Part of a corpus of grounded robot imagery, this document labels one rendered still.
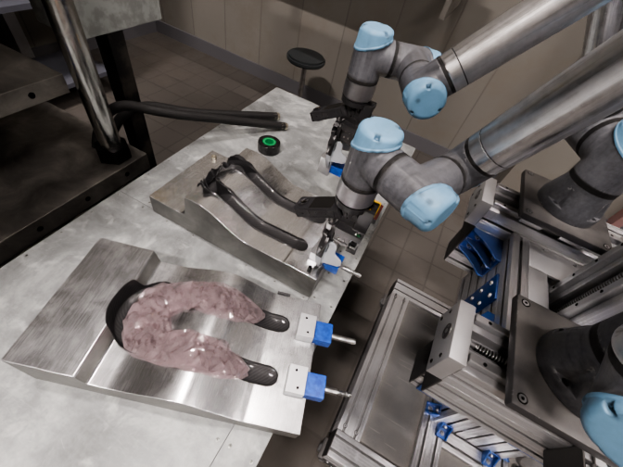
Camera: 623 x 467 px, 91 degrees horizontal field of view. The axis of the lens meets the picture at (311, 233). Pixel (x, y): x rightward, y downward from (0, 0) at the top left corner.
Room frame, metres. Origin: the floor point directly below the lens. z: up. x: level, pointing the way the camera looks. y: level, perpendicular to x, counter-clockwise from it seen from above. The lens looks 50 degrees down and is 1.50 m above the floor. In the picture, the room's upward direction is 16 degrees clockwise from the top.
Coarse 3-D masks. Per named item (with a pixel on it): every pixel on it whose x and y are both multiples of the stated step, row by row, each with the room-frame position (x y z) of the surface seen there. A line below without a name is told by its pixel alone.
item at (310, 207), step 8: (304, 200) 0.47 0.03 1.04; (312, 200) 0.48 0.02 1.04; (320, 200) 0.47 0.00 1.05; (328, 200) 0.47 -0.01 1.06; (296, 208) 0.46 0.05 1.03; (304, 208) 0.45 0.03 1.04; (312, 208) 0.45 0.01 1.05; (320, 208) 0.44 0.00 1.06; (328, 208) 0.44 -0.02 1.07; (336, 208) 0.44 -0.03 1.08; (304, 216) 0.45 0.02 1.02; (312, 216) 0.45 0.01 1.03; (320, 216) 0.44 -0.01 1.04; (328, 216) 0.44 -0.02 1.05; (336, 216) 0.44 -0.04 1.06
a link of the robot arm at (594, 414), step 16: (608, 352) 0.19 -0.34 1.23; (608, 368) 0.17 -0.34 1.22; (592, 384) 0.17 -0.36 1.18; (608, 384) 0.16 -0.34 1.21; (592, 400) 0.14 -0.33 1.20; (608, 400) 0.14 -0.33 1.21; (592, 416) 0.13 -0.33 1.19; (608, 416) 0.13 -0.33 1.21; (592, 432) 0.12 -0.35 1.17; (608, 432) 0.12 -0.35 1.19; (608, 448) 0.11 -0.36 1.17
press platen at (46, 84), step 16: (0, 48) 0.70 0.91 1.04; (0, 64) 0.63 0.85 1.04; (16, 64) 0.65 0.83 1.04; (32, 64) 0.67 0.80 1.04; (0, 80) 0.57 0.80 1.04; (16, 80) 0.59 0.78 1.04; (32, 80) 0.61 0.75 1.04; (48, 80) 0.63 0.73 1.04; (64, 80) 0.67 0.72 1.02; (0, 96) 0.52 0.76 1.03; (16, 96) 0.55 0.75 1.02; (32, 96) 0.59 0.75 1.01; (48, 96) 0.61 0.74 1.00; (0, 112) 0.51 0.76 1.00
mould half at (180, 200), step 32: (224, 160) 0.73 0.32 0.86; (256, 160) 0.68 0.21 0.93; (160, 192) 0.53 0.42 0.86; (192, 192) 0.50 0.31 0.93; (256, 192) 0.59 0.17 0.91; (288, 192) 0.65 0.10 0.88; (192, 224) 0.47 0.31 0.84; (224, 224) 0.45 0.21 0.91; (288, 224) 0.53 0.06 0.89; (320, 224) 0.56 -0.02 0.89; (256, 256) 0.43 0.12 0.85; (288, 256) 0.43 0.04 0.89
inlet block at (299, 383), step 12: (288, 372) 0.18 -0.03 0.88; (300, 372) 0.18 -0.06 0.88; (312, 372) 0.19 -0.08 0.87; (288, 384) 0.16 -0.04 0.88; (300, 384) 0.16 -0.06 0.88; (312, 384) 0.17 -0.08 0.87; (324, 384) 0.18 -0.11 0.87; (300, 396) 0.15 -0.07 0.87; (312, 396) 0.15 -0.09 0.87; (348, 396) 0.17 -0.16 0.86
